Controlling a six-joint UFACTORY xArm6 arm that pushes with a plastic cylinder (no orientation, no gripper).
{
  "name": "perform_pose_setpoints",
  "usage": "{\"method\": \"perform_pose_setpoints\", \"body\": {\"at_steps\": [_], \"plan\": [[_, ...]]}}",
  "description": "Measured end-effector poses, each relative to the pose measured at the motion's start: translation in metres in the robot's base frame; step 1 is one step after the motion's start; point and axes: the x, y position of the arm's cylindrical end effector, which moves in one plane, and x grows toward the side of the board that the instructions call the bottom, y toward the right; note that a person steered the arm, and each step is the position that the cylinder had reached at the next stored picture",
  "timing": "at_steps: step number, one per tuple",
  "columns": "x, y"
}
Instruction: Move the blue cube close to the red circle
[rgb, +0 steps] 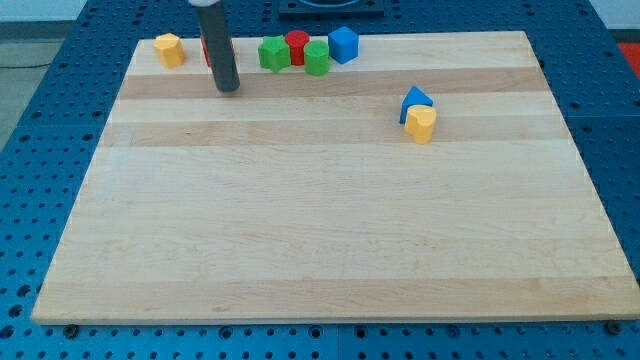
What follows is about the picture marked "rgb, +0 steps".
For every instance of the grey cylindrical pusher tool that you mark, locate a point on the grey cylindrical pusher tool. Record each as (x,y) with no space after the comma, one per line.
(213,25)

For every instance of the white tool collar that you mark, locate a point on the white tool collar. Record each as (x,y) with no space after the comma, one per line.
(203,3)

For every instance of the blue triangle block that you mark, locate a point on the blue triangle block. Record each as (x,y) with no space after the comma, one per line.
(415,96)

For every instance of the yellow hexagon block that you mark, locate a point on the yellow hexagon block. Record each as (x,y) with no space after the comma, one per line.
(169,50)

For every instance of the wooden board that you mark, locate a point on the wooden board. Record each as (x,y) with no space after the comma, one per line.
(301,199)

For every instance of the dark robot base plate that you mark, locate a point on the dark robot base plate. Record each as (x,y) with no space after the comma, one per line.
(293,9)

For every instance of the yellow heart block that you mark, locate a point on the yellow heart block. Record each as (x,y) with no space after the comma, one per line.
(420,122)

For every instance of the red cylinder block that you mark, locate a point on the red cylinder block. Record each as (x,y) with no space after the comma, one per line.
(297,40)

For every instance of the green star block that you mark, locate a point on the green star block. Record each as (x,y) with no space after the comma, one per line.
(274,53)

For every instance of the blue cube block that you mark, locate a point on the blue cube block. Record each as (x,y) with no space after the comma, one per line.
(343,45)

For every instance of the red block behind pusher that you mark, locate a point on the red block behind pusher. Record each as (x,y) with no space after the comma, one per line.
(205,51)

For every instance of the green cylinder block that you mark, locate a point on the green cylinder block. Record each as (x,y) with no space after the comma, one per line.
(316,58)

